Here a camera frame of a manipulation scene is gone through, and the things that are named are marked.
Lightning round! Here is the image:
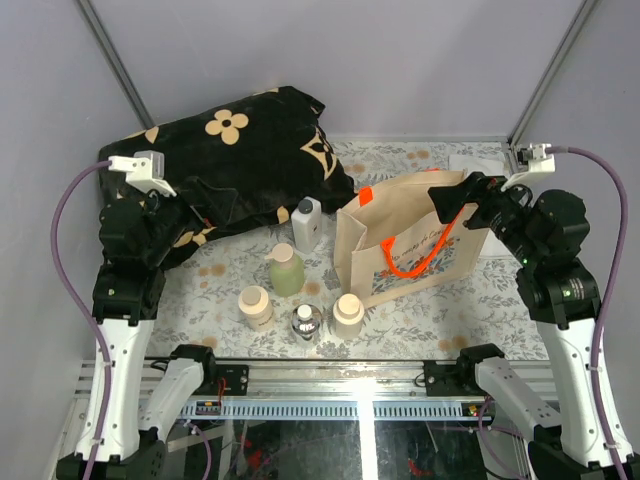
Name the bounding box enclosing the white bottle black cap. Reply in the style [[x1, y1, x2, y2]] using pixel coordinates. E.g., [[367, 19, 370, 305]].
[[291, 197, 322, 254]]

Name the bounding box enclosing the clear glass bottle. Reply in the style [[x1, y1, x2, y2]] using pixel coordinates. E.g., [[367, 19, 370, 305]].
[[290, 304, 323, 345]]

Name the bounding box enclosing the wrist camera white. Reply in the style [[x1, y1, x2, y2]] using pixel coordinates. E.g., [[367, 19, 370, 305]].
[[501, 143, 556, 192], [108, 150, 177, 197]]

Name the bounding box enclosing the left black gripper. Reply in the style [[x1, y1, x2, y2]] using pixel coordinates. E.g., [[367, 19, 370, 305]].
[[143, 176, 239, 267]]

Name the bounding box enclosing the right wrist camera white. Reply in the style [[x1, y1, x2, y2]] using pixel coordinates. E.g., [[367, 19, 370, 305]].
[[501, 143, 556, 192]]

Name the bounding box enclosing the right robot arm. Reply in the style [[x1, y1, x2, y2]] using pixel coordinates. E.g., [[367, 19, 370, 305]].
[[428, 172, 639, 479]]

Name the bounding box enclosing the aluminium rail frame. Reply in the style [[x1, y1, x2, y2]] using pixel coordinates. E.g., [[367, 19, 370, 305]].
[[49, 356, 621, 480]]

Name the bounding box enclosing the green pump bottle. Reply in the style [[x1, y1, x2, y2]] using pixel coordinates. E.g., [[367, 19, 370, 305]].
[[265, 243, 305, 297]]

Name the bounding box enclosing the beige canvas tote bag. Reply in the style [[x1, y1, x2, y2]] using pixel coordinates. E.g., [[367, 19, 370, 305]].
[[334, 169, 488, 308]]

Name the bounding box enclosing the beige jar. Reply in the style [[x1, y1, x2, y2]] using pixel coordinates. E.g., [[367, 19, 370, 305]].
[[333, 293, 365, 340], [238, 285, 274, 332]]

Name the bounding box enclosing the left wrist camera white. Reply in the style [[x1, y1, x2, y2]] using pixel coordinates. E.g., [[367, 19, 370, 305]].
[[108, 150, 177, 197]]

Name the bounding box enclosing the floral table mat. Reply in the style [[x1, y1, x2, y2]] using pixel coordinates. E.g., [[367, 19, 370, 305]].
[[144, 139, 551, 361]]

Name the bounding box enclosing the white folded cloth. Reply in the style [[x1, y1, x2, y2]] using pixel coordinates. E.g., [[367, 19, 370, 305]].
[[448, 153, 509, 177]]

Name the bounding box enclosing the black floral pattern pillow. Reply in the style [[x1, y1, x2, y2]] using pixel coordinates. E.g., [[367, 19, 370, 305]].
[[98, 86, 355, 269]]

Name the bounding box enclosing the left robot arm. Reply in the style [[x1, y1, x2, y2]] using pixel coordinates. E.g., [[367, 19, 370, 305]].
[[56, 180, 229, 479]]

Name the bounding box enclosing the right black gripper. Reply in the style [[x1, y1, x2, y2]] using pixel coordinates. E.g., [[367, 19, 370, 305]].
[[427, 169, 542, 263]]

